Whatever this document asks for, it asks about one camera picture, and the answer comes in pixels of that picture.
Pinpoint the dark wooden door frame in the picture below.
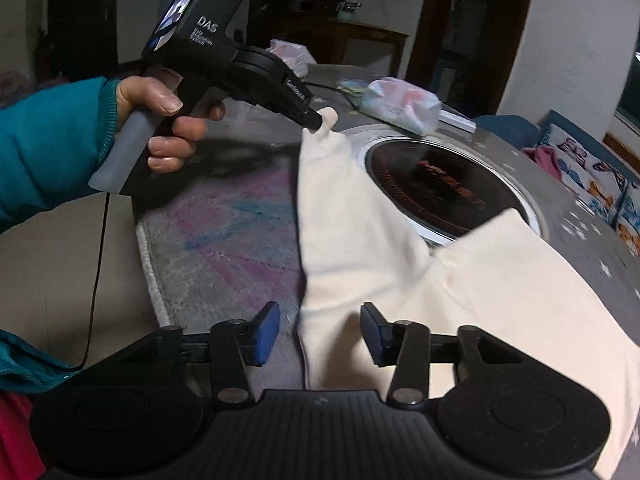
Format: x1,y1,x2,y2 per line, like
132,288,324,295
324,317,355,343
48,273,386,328
408,0,540,117

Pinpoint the person's red clothing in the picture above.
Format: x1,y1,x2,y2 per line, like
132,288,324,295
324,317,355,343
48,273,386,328
0,389,53,480

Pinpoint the wooden side table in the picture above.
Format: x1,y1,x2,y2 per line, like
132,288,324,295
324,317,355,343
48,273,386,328
294,9,412,69

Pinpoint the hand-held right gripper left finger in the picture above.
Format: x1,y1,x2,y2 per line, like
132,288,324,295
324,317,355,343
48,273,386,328
113,302,282,406

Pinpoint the person's left hand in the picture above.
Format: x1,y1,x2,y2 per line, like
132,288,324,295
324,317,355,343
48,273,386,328
116,72,227,174

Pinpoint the blue sofa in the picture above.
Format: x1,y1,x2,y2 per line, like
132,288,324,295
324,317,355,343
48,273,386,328
472,114,543,150

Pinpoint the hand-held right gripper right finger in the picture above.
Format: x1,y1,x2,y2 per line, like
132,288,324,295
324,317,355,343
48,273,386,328
360,302,532,409

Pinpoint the pink cloth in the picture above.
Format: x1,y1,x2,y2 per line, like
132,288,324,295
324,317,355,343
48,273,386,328
533,144,568,182

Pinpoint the plastic bag of pastel items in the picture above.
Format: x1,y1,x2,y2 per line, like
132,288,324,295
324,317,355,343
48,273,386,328
264,38,318,79
337,77,443,137

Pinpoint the person's teal jacket hem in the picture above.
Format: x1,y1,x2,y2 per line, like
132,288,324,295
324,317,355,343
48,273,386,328
0,329,97,395

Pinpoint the cream garment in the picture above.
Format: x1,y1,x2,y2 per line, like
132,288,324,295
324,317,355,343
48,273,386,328
296,107,640,480

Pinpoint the round black induction cooker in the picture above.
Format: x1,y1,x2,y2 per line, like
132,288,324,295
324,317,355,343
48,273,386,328
345,124,552,249

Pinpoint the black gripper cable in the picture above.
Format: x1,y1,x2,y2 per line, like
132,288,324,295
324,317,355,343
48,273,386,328
64,192,111,373

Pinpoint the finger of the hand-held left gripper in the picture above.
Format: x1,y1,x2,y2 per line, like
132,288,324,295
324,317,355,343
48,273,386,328
281,71,324,132

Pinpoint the butterfly print cushion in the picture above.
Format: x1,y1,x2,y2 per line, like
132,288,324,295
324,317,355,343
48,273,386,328
537,109,640,258

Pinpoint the person's left forearm teal sleeve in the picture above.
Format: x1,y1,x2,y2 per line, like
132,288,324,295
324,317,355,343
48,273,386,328
0,77,122,233

